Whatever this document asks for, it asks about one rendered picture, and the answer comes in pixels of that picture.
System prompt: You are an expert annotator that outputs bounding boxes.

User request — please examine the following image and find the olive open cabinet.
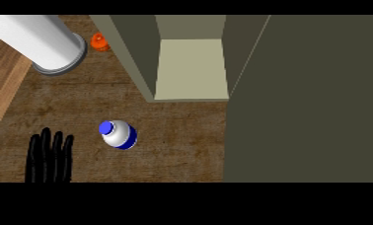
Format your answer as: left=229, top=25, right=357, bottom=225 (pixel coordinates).
left=88, top=14, right=273, bottom=104

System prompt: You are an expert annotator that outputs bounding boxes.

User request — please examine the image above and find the orange bottle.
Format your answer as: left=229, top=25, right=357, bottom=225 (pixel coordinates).
left=89, top=32, right=113, bottom=52

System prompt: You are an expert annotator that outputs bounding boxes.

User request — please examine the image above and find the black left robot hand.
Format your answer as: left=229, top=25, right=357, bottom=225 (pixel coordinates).
left=24, top=126, right=76, bottom=184

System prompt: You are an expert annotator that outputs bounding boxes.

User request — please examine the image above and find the blue capped water bottle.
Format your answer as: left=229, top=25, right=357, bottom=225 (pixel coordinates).
left=98, top=119, right=139, bottom=151

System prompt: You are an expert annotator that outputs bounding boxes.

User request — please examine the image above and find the white cylinder with grey rim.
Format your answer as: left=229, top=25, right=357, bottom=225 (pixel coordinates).
left=0, top=14, right=89, bottom=77

